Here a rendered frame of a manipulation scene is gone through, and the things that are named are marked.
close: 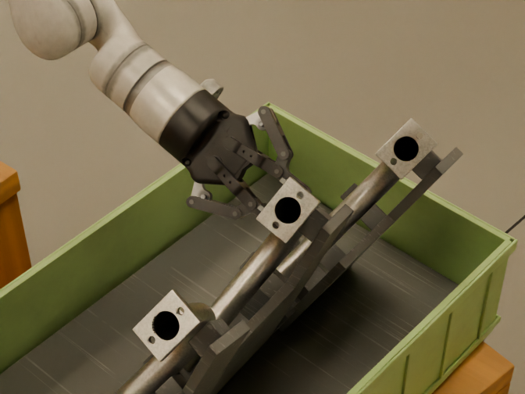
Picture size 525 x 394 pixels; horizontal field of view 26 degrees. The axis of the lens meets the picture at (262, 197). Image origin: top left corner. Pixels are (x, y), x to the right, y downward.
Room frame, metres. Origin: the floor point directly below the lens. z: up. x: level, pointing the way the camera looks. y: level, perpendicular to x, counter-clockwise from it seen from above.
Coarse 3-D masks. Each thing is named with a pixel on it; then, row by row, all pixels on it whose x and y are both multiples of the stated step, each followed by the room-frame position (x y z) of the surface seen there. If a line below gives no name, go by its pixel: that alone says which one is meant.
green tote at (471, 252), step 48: (336, 144) 1.18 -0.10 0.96; (144, 192) 1.08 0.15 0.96; (336, 192) 1.17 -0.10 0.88; (432, 192) 1.08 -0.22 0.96; (96, 240) 1.01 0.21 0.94; (144, 240) 1.07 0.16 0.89; (384, 240) 1.11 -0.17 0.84; (432, 240) 1.06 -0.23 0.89; (480, 240) 1.02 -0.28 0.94; (48, 288) 0.95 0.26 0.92; (96, 288) 1.00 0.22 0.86; (480, 288) 0.95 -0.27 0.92; (0, 336) 0.89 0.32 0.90; (48, 336) 0.94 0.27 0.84; (432, 336) 0.87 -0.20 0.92; (480, 336) 0.96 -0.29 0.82; (384, 384) 0.80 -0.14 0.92; (432, 384) 0.88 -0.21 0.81
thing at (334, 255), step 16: (432, 160) 0.96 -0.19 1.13; (448, 160) 0.95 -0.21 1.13; (432, 176) 0.94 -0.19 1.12; (416, 192) 0.95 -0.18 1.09; (400, 208) 0.96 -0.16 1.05; (384, 224) 0.95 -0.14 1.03; (368, 240) 0.93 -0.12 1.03; (336, 256) 1.01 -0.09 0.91; (352, 256) 0.90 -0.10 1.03; (336, 272) 0.89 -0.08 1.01; (304, 288) 0.96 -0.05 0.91; (320, 288) 0.90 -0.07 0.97; (256, 304) 0.95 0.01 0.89; (304, 304) 0.92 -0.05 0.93; (288, 320) 0.93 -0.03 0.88
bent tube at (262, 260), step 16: (288, 192) 0.83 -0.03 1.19; (304, 192) 0.83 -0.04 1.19; (272, 208) 0.82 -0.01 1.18; (288, 208) 0.90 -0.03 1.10; (304, 208) 0.82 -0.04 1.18; (272, 224) 0.82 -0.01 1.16; (288, 224) 0.81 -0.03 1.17; (272, 240) 0.89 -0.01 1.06; (288, 240) 0.80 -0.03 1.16; (256, 256) 0.89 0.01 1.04; (272, 256) 0.88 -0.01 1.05; (240, 272) 0.88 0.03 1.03; (256, 272) 0.87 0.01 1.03; (272, 272) 0.88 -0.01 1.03; (240, 288) 0.86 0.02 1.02; (256, 288) 0.86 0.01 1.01; (224, 304) 0.85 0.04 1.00; (240, 304) 0.85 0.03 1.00; (224, 320) 0.84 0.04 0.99; (192, 368) 0.81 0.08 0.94
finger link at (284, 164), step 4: (276, 160) 0.87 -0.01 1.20; (280, 160) 0.87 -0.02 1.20; (284, 160) 0.87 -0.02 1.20; (288, 160) 0.87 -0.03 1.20; (280, 164) 0.87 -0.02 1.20; (284, 164) 0.87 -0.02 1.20; (288, 164) 0.87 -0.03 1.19; (284, 168) 0.86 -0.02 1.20; (288, 168) 0.87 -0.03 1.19; (284, 172) 0.86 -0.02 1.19; (288, 172) 0.86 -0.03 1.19; (284, 176) 0.86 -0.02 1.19; (288, 176) 0.86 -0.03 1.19; (292, 176) 0.86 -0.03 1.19; (296, 180) 0.85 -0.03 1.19; (304, 184) 0.85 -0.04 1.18; (308, 188) 0.85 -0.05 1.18
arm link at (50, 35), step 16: (16, 0) 1.00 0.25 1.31; (32, 0) 0.98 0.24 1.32; (48, 0) 0.98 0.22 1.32; (64, 0) 1.00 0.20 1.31; (80, 0) 1.01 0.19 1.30; (16, 16) 0.99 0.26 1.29; (32, 16) 0.98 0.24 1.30; (48, 16) 0.97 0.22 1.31; (64, 16) 0.98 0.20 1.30; (80, 16) 0.99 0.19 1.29; (16, 32) 0.99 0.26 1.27; (32, 32) 0.97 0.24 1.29; (48, 32) 0.96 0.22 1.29; (64, 32) 0.97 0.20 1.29; (80, 32) 0.98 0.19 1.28; (32, 48) 0.97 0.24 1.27; (48, 48) 0.96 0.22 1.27; (64, 48) 0.97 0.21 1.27
